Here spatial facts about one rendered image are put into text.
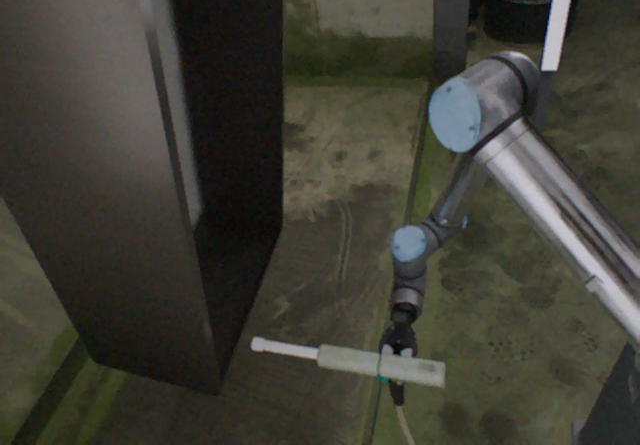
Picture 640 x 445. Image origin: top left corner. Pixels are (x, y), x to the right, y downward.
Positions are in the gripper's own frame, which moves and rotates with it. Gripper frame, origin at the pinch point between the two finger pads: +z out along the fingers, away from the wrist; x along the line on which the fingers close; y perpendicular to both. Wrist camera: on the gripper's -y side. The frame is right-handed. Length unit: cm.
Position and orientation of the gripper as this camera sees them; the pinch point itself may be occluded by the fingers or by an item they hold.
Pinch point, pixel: (393, 375)
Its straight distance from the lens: 131.9
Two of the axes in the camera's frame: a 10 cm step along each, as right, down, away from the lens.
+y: 1.2, 7.2, 6.8
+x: -9.6, -0.9, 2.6
